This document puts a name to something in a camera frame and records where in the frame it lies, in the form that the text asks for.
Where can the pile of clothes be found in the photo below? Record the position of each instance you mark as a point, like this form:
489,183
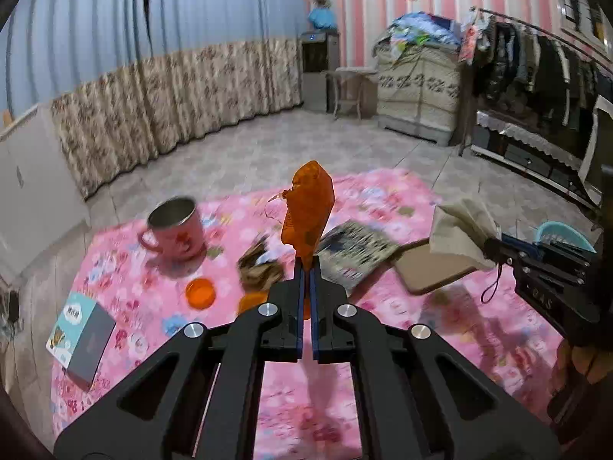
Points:
421,29

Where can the person's right hand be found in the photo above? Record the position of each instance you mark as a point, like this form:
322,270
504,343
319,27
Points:
581,394

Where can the covered storage chest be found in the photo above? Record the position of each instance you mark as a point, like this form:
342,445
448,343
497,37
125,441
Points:
418,93

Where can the light blue tissue box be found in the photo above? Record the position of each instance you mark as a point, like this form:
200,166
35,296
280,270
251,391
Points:
79,337

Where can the small metal stool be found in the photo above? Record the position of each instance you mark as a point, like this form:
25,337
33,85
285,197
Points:
348,85

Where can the pink floral tablecloth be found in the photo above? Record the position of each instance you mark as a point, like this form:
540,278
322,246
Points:
307,410

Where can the teal plastic basket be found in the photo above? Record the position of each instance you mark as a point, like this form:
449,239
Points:
551,231

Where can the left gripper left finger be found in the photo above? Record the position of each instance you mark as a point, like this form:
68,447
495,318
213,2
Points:
198,395

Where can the beige paper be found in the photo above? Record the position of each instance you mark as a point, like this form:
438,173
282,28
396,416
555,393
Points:
461,226

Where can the blue potted plant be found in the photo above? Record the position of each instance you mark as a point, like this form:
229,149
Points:
321,16

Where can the blue floral curtain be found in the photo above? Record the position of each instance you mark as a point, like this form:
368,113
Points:
130,80

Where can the water dispenser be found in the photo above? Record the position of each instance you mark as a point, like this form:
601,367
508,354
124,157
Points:
320,54

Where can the brown phone case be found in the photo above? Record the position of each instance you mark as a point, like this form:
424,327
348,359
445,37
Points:
423,271

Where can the small torn wrapper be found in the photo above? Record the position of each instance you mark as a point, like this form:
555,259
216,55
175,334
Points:
257,272

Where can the pink metal mug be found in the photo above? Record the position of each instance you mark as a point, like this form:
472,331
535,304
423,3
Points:
174,230

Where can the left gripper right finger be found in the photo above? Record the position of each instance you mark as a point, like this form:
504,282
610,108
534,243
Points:
416,397

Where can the window picture on wall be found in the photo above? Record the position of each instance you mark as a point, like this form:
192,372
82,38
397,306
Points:
587,19

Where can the white cabinet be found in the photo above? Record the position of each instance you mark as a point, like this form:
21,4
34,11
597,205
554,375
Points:
40,201

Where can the clothes rack with garments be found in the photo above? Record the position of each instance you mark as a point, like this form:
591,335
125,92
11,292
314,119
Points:
537,104

